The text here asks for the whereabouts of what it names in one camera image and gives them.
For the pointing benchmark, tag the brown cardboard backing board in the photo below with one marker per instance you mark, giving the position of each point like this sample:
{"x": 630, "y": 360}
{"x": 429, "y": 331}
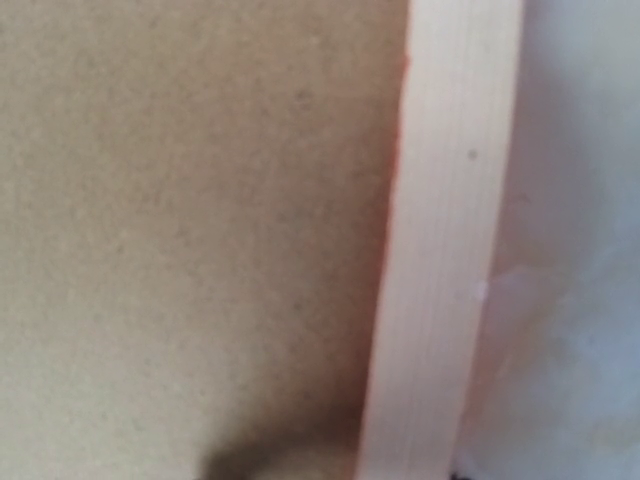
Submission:
{"x": 193, "y": 203}

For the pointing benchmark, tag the light wood picture frame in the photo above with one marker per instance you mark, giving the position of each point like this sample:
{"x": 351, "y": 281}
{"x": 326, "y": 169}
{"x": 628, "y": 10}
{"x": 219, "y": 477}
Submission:
{"x": 454, "y": 130}

